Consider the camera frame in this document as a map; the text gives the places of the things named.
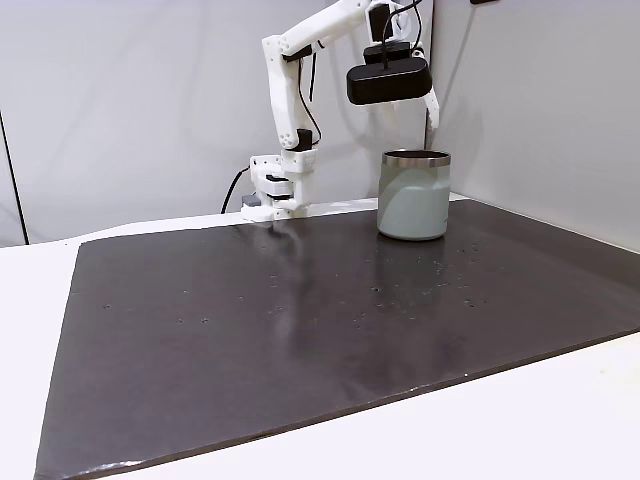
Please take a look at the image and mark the pale green steel-rimmed cup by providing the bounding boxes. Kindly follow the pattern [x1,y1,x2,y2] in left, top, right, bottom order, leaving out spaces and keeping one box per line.
[375,148,453,243]

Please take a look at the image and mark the dark grey table mat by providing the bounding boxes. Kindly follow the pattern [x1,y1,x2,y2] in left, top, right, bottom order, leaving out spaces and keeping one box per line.
[33,196,640,480]

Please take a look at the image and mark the black camera cable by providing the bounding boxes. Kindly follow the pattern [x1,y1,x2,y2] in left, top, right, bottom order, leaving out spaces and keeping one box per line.
[378,0,426,69]

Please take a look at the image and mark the black arm motor cable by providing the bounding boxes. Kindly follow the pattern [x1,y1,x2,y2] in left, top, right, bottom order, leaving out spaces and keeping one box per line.
[282,41,325,147]

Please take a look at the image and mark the black power cable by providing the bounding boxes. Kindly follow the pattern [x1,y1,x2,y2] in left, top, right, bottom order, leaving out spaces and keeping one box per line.
[221,166,250,215]

